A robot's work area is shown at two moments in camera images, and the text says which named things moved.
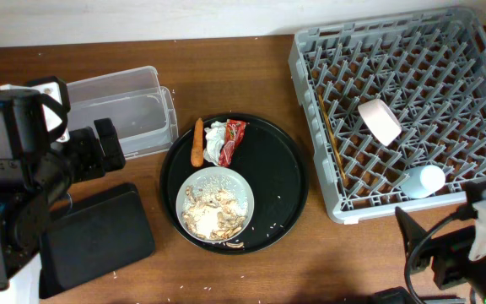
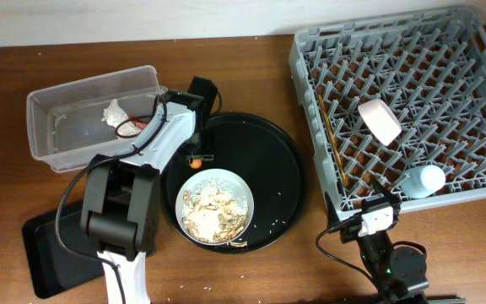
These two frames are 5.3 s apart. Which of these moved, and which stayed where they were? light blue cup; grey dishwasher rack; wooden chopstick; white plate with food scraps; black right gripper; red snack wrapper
Moved: red snack wrapper; black right gripper
Stayed: white plate with food scraps; wooden chopstick; light blue cup; grey dishwasher rack
